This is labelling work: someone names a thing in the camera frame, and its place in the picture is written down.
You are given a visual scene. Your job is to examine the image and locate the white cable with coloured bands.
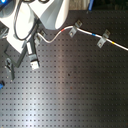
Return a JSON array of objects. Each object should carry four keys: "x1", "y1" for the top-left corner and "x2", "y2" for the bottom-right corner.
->
[{"x1": 35, "y1": 25, "x2": 128, "y2": 52}]

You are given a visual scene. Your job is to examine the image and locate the grey metal cable clip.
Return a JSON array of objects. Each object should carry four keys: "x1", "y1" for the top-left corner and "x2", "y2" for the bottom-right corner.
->
[
  {"x1": 69, "y1": 20, "x2": 82, "y2": 38},
  {"x1": 97, "y1": 29, "x2": 110, "y2": 48}
]

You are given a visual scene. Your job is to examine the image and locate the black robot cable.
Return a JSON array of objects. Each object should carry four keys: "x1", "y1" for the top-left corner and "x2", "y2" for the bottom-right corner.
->
[{"x1": 12, "y1": 0, "x2": 42, "y2": 42}]

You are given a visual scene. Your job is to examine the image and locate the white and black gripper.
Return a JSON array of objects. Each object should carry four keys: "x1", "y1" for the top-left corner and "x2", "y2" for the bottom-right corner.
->
[{"x1": 5, "y1": 20, "x2": 41, "y2": 81}]

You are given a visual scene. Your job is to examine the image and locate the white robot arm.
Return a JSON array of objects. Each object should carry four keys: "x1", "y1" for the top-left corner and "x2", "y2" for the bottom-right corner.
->
[{"x1": 0, "y1": 0, "x2": 69, "y2": 80}]

